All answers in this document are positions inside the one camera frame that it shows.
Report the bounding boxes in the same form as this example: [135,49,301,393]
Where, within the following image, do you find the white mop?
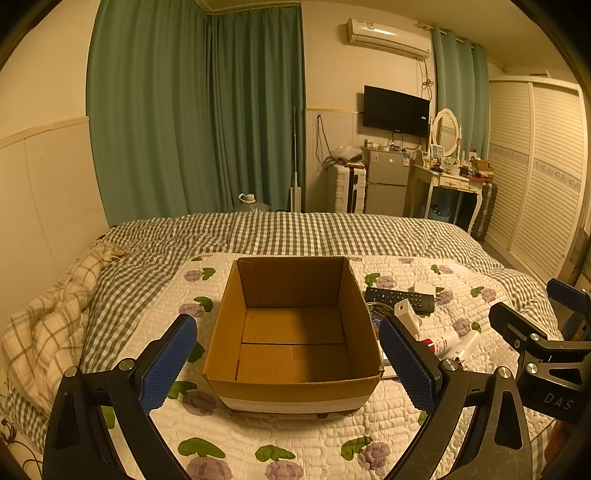
[287,106,303,213]

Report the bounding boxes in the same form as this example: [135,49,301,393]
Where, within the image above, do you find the black wall television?
[363,85,430,138]

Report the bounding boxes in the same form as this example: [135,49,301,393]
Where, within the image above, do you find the wide green curtain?
[86,0,218,227]

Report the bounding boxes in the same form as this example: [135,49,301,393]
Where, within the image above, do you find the hanging wall cables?
[315,114,338,169]

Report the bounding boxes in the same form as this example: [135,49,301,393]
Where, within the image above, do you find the blue stool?
[427,189,455,222]

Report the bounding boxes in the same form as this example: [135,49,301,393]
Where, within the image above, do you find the air conditioner cable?
[418,58,435,100]

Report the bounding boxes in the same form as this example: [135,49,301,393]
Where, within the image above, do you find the dark suitcase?
[473,181,499,243]

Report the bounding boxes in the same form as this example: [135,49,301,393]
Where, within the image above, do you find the white air conditioner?
[345,17,432,60]

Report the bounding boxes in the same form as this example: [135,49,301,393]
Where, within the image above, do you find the clear water jug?
[239,192,271,214]

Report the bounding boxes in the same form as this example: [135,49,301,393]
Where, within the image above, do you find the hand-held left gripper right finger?
[379,315,539,480]

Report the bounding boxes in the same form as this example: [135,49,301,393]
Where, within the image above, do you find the beige plaid blanket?
[0,242,125,411]

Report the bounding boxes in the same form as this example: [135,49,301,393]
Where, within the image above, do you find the black remote control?
[364,287,437,315]

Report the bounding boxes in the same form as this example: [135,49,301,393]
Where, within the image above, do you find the white bottle with red cap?
[419,333,462,357]

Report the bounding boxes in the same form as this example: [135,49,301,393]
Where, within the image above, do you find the round dark tin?
[366,302,398,324]

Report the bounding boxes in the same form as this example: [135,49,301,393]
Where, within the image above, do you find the grey fridge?
[361,147,411,215]

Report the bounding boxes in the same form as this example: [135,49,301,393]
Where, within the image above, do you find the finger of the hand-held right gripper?
[488,302,591,355]
[546,278,591,342]

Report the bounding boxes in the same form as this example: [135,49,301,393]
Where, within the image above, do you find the white louvred wardrobe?
[485,74,587,282]

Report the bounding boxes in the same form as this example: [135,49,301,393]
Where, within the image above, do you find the white dressing table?
[406,164,492,236]

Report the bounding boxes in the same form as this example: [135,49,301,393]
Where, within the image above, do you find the brown cardboard box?
[203,255,385,415]

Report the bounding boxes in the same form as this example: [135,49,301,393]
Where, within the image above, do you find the white floral quilt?
[99,251,561,480]

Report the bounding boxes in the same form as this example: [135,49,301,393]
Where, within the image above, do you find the white oval mirror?
[431,108,462,160]

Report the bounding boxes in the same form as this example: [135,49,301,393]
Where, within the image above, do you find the narrow green curtain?
[431,25,490,160]

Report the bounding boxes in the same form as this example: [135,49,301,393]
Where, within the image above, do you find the white suitcase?
[326,164,368,214]

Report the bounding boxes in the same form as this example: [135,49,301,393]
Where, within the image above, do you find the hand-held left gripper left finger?
[42,315,198,480]

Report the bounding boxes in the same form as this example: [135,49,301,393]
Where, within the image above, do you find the white phone stand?
[393,298,422,342]

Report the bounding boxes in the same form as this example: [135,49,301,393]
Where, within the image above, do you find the white cylindrical bottle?
[450,331,481,361]

